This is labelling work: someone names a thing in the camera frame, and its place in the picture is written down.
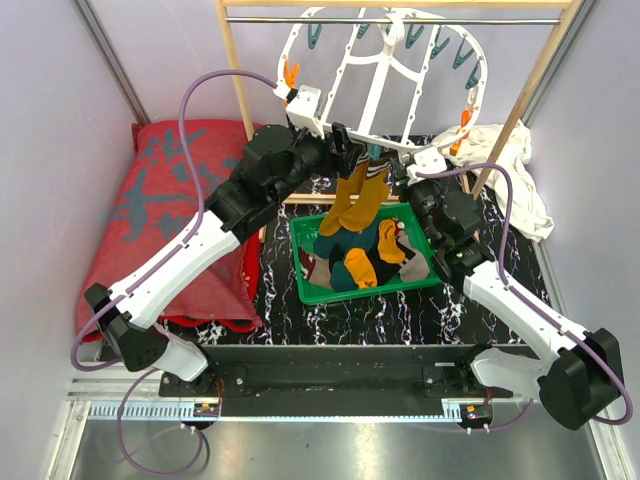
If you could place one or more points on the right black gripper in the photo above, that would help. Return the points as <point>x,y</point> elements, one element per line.
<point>400,175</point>

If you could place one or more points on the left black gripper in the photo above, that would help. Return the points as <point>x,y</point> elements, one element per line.
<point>337,164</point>

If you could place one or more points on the mustard striped sock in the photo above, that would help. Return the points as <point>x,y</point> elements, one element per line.
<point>338,216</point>
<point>373,192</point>

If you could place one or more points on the white oval clip hanger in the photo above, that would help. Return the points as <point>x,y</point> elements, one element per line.
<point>396,51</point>

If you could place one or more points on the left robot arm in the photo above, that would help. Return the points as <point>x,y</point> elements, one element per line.
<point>274,163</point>

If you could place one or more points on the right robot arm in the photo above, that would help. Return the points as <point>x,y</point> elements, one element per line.
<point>576,374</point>

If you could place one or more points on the white crumpled cloth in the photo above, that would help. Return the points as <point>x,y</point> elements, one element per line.
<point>528,211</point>

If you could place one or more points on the grey black sock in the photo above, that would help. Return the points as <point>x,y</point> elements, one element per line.
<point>407,264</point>

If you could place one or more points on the green plastic basket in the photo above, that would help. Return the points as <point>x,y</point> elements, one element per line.
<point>305,230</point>

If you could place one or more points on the dark teal sock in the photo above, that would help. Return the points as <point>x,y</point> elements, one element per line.
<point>328,269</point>

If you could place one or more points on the black marbled mat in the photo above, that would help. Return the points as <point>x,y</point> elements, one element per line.
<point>436,315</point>

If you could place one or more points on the metal hanging rod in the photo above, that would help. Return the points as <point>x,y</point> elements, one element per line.
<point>500,21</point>

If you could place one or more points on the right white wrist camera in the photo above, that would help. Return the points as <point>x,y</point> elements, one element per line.
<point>423,163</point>

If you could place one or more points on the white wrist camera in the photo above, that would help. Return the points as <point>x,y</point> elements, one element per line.
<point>423,163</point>
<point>302,106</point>

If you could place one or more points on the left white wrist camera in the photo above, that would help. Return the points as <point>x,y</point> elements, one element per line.
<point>302,106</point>

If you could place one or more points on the wooden clothes rack frame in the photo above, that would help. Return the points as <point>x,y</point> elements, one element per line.
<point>567,10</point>

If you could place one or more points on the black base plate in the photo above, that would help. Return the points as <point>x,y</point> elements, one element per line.
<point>322,365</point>

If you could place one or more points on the aluminium rail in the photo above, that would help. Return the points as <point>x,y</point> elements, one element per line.
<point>247,395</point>

